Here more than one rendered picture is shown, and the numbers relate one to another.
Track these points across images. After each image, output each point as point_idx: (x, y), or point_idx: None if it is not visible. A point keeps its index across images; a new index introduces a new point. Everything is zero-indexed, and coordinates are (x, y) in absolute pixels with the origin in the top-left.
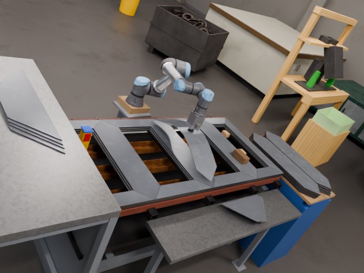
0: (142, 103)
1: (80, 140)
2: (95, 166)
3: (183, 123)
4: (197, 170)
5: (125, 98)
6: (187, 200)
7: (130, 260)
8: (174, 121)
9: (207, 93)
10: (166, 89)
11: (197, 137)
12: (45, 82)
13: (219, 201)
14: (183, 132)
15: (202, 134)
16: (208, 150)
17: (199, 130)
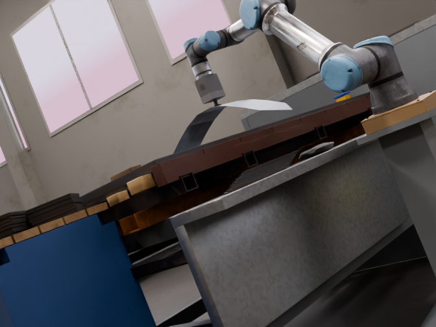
0: (371, 104)
1: (300, 82)
2: (273, 96)
3: (233, 103)
4: None
5: (419, 96)
6: None
7: None
8: (253, 104)
9: (193, 43)
10: (321, 68)
11: (204, 116)
12: (391, 36)
13: (164, 249)
14: (225, 106)
15: (199, 114)
16: (186, 133)
17: (205, 111)
